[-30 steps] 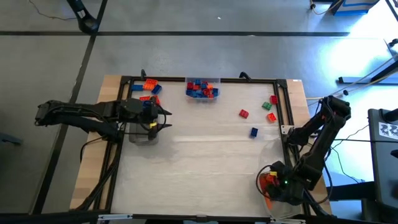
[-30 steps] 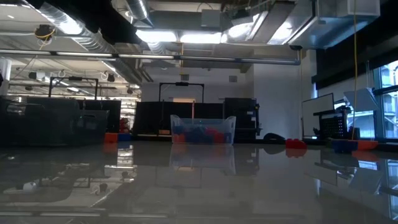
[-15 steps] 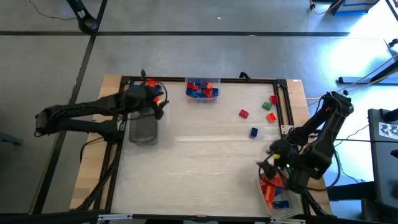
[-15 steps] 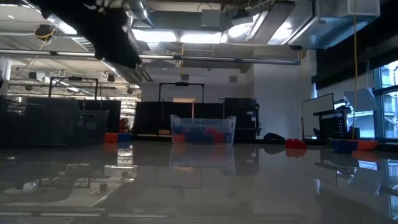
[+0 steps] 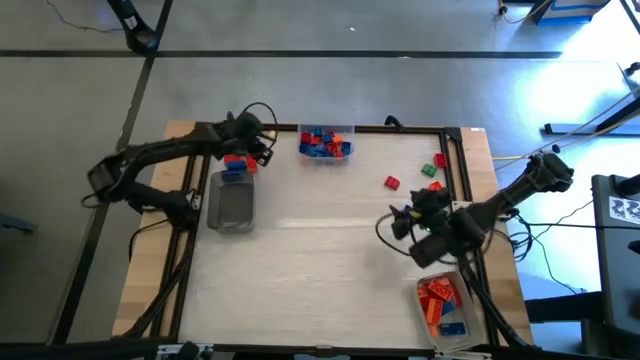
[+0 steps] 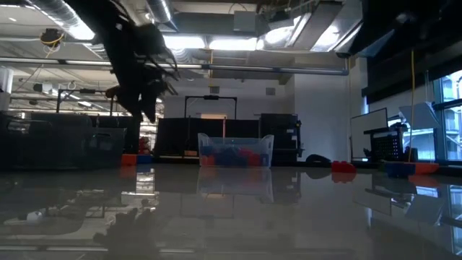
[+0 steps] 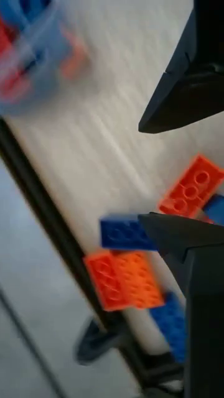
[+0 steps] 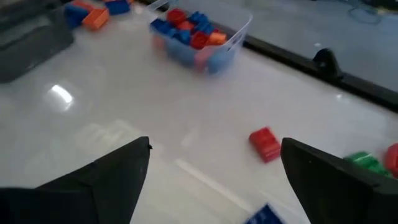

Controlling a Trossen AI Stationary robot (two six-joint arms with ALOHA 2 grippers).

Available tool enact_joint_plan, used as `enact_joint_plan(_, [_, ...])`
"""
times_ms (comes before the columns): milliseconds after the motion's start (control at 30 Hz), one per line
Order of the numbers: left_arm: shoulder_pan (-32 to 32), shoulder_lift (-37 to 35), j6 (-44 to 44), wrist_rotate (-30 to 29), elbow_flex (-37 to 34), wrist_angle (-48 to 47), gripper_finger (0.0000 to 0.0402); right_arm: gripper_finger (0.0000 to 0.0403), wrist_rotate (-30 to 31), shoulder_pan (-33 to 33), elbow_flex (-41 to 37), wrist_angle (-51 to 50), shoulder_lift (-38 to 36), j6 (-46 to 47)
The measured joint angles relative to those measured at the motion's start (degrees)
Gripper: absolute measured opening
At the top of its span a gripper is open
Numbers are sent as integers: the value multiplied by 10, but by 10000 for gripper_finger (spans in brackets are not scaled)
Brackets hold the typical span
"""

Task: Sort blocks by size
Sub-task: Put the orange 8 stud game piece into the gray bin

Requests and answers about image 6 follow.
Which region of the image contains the grey translucent bin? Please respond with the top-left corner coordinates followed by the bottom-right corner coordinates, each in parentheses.
top-left (0, 114), bottom-right (126, 170)

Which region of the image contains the red rectangular block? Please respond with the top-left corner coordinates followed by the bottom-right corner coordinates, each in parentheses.
top-left (331, 160), bottom-right (357, 174)

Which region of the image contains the white pillar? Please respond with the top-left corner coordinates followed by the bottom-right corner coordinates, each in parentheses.
top-left (0, 66), bottom-right (14, 113)

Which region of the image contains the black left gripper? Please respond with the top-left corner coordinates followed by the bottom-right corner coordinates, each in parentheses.
top-left (105, 57), bottom-right (170, 124)

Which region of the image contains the silver angled ceiling duct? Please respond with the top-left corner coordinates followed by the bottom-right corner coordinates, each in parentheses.
top-left (259, 1), bottom-right (364, 53)

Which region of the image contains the black partition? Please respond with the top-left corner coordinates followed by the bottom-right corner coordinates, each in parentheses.
top-left (154, 117), bottom-right (261, 155)
top-left (30, 113), bottom-right (141, 155)

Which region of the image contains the black cabinet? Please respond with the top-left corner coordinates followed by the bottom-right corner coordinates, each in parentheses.
top-left (259, 113), bottom-right (302, 167)

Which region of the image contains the grey ceiling unit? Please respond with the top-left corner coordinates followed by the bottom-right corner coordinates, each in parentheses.
top-left (232, 10), bottom-right (258, 33)

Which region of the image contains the white paper sheet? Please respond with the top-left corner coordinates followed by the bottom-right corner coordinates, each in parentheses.
top-left (398, 101), bottom-right (442, 131)

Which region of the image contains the clear plastic bin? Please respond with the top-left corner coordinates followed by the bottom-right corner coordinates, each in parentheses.
top-left (197, 132), bottom-right (276, 169)

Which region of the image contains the hanging cable reel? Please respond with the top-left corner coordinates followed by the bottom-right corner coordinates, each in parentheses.
top-left (40, 27), bottom-right (66, 50)

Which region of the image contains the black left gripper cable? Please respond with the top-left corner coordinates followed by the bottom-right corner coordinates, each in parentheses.
top-left (144, 50), bottom-right (180, 82)

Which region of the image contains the yellow hanging cable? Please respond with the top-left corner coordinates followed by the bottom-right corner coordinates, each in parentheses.
top-left (407, 50), bottom-right (417, 163)

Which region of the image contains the ceiling light panel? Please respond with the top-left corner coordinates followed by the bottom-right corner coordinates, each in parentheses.
top-left (162, 33), bottom-right (206, 50)
top-left (208, 37), bottom-right (259, 52)

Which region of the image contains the black station frame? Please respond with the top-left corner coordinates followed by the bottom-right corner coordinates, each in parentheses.
top-left (56, 88), bottom-right (115, 117)
top-left (184, 95), bottom-right (238, 120)

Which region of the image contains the whiteboard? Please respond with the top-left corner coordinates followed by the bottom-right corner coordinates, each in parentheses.
top-left (349, 107), bottom-right (390, 160)

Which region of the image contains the long silver ceiling duct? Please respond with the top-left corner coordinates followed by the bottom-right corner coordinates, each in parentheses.
top-left (27, 0), bottom-right (109, 51)

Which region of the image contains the small red block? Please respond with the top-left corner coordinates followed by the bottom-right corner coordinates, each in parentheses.
top-left (237, 147), bottom-right (256, 160)

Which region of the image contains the black wire basket cart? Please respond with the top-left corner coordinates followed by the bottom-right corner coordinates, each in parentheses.
top-left (363, 126), bottom-right (411, 163)

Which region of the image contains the red background object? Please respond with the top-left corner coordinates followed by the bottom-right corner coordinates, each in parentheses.
top-left (138, 136), bottom-right (152, 155)

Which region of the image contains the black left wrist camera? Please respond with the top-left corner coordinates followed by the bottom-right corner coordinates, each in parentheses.
top-left (135, 23), bottom-right (170, 57)

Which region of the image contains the horizontal ceiling pipe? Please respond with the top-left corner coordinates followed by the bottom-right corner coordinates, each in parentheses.
top-left (0, 56), bottom-right (350, 76)

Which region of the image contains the window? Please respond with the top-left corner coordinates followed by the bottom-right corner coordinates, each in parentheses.
top-left (432, 69), bottom-right (462, 163)

